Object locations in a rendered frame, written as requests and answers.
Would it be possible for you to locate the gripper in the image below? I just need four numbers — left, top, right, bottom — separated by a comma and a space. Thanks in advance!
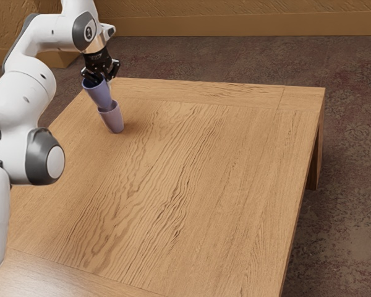
80, 46, 121, 85

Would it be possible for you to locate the blue-violet cup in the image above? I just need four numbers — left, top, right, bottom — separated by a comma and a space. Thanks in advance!
81, 77, 118, 110

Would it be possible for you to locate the lilac cup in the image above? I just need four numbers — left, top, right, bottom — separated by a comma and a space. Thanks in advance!
97, 100, 125, 134

